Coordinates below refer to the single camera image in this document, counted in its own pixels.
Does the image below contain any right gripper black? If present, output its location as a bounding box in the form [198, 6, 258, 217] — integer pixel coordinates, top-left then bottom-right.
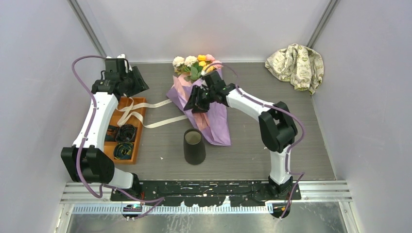
[184, 85, 215, 114]

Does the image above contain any purple flower bouquet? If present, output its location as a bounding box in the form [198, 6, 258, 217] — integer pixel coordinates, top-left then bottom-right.
[166, 54, 231, 146]

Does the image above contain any cream ribbon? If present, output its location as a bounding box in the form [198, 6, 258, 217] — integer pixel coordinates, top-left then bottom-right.
[116, 98, 188, 129]

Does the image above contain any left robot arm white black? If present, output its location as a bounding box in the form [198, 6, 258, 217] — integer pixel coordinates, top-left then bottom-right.
[61, 54, 149, 200]

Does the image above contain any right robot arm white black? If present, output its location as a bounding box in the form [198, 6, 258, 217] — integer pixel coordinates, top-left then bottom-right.
[184, 71, 298, 200]

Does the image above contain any dark cylindrical vase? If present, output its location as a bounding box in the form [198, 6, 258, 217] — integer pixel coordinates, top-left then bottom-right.
[183, 129, 206, 165]

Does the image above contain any rolled dark fabric upper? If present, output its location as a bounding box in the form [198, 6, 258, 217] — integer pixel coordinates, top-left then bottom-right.
[116, 124, 137, 143]

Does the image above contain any rolled dark fabric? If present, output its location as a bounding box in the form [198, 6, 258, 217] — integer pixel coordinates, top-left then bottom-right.
[116, 124, 137, 143]
[113, 142, 134, 160]
[104, 125, 119, 142]

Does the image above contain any rolled dark fabric middle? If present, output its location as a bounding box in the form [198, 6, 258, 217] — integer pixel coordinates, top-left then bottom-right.
[104, 125, 119, 142]

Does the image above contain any orange compartment tray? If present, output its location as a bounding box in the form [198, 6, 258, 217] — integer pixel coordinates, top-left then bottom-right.
[103, 97, 147, 165]

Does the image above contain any rolled dark fabric lower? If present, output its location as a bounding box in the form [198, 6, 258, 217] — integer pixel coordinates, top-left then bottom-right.
[113, 142, 134, 160]

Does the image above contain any patterned cream cloth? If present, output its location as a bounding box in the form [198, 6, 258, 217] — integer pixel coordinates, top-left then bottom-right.
[264, 44, 324, 95]

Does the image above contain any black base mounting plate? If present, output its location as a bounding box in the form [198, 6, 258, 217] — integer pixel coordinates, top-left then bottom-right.
[126, 180, 301, 207]

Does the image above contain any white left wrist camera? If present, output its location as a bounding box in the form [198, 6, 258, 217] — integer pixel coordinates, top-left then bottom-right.
[117, 53, 132, 72]

